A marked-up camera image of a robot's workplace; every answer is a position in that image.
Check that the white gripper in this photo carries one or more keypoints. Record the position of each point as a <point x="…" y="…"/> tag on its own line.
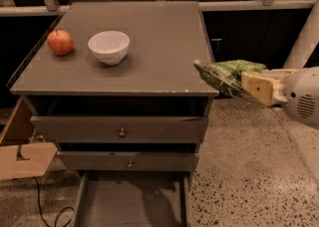
<point x="301" y="94"/>

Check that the green jalapeno chip bag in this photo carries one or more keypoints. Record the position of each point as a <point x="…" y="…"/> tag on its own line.
<point x="226" y="76"/>

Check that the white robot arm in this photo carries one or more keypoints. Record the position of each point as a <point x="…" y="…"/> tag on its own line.
<point x="306" y="42"/>

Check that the grey drawer cabinet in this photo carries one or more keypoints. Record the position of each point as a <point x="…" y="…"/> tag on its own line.
<point x="126" y="109"/>

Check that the grey bottom drawer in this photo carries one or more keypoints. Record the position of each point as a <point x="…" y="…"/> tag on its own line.
<point x="132" y="199"/>

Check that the grey drawer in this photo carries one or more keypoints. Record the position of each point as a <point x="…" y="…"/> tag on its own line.
<point x="136" y="161"/>
<point x="122" y="129"/>
<point x="132" y="199"/>

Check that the grey top drawer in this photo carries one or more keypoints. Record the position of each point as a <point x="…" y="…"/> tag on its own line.
<point x="122" y="129"/>

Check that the grey middle drawer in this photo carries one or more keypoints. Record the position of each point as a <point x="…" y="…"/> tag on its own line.
<point x="136" y="161"/>

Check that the white ceramic bowl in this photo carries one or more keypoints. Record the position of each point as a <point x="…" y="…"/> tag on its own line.
<point x="109" y="47"/>

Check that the red apple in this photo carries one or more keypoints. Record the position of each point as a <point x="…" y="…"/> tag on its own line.
<point x="60" y="42"/>

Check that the brown cardboard box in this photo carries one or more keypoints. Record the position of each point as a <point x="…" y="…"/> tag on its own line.
<point x="22" y="153"/>

